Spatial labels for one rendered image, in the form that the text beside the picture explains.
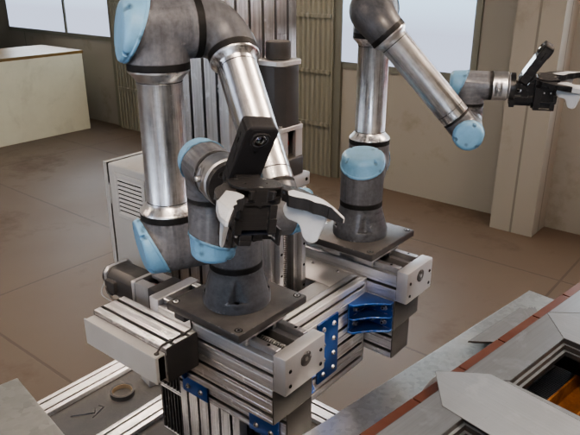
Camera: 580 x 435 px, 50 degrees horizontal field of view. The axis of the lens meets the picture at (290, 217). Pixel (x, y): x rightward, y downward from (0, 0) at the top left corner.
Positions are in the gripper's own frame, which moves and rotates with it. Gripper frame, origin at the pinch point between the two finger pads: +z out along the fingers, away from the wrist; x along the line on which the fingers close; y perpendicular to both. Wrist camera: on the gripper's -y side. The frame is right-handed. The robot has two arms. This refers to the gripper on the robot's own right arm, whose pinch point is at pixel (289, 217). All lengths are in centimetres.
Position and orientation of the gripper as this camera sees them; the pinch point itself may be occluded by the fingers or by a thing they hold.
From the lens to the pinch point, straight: 72.9
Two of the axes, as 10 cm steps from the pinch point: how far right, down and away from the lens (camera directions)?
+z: 4.2, 3.4, -8.4
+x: -9.0, 0.3, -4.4
